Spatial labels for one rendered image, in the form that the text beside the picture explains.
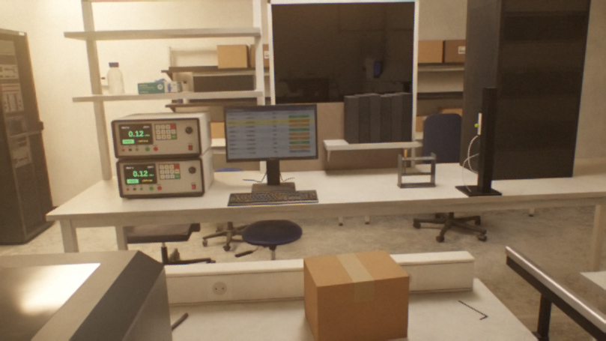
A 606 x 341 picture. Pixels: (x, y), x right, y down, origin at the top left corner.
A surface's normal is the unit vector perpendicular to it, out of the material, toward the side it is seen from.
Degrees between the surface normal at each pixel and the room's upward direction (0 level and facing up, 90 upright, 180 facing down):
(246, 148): 86
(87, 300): 0
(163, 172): 90
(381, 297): 90
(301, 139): 86
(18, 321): 0
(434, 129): 78
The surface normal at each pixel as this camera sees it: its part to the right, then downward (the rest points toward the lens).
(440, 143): 0.05, 0.06
